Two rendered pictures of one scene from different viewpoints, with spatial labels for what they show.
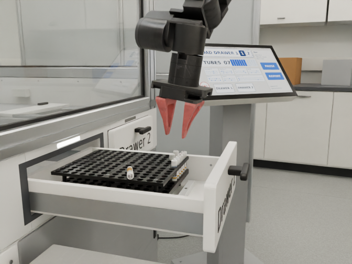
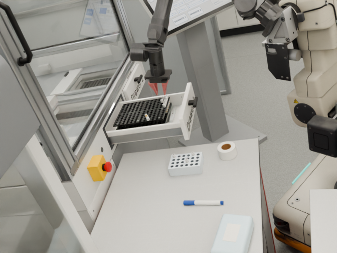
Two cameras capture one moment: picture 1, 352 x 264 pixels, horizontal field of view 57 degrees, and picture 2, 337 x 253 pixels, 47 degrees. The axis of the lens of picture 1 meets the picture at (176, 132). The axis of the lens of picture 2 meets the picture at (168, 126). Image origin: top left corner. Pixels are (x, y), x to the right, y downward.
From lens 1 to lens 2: 103 cm
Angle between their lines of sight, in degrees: 20
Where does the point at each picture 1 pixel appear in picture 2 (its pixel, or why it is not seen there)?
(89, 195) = (135, 131)
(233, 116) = (193, 32)
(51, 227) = (119, 147)
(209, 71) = not seen: hidden behind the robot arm
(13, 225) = (109, 151)
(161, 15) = (138, 45)
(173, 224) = (171, 134)
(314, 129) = not seen: outside the picture
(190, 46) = (157, 60)
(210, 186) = (180, 118)
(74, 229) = (126, 144)
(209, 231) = (185, 133)
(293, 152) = not seen: hidden behind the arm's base
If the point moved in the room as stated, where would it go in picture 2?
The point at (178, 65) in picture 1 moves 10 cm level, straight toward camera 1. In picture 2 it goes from (154, 69) to (156, 79)
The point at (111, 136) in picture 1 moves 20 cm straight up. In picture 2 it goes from (125, 92) to (111, 54)
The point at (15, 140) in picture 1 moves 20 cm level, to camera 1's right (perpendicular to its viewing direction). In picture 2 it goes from (99, 120) to (146, 106)
